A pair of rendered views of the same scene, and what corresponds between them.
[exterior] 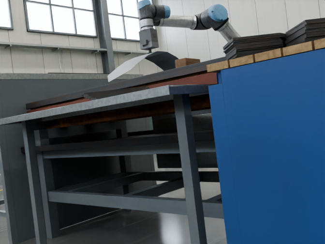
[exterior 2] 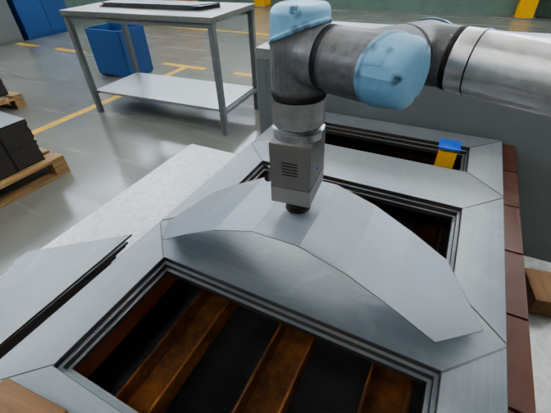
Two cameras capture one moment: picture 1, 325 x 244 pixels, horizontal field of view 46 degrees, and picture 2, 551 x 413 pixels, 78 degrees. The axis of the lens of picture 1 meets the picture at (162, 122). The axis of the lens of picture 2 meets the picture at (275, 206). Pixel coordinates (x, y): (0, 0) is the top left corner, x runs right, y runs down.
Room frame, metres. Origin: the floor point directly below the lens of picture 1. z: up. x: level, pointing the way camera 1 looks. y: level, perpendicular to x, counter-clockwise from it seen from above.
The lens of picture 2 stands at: (2.03, -0.41, 1.38)
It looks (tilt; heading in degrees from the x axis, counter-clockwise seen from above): 38 degrees down; 76
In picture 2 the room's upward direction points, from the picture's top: 2 degrees counter-clockwise
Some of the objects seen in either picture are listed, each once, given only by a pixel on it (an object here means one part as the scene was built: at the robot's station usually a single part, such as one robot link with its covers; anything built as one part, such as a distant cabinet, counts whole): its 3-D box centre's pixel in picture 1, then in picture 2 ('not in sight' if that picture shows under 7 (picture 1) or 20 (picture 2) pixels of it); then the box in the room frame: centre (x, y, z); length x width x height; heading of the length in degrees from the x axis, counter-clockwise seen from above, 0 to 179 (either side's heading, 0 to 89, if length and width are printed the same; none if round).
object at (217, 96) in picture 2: not in sight; (167, 61); (1.91, 3.18, 0.49); 1.60 x 0.70 x 0.99; 141
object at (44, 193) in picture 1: (47, 183); not in sight; (2.41, 0.76, 0.34); 0.06 x 0.06 x 0.68; 48
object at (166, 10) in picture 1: (158, 12); (376, 65); (2.24, -0.06, 1.27); 0.11 x 0.11 x 0.08; 31
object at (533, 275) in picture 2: not in sight; (539, 292); (2.74, -0.09, 0.70); 0.10 x 0.06 x 0.05; 59
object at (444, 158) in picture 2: not in sight; (439, 174); (2.75, 0.32, 0.78); 0.05 x 0.05 x 0.19; 48
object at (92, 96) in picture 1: (108, 96); (31, 288); (1.60, 0.21, 0.77); 0.45 x 0.20 x 0.04; 48
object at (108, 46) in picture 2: not in sight; (120, 50); (1.29, 4.78, 0.29); 0.61 x 0.43 x 0.57; 136
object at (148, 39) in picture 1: (146, 38); (292, 157); (2.17, 0.03, 1.11); 0.10 x 0.09 x 0.16; 144
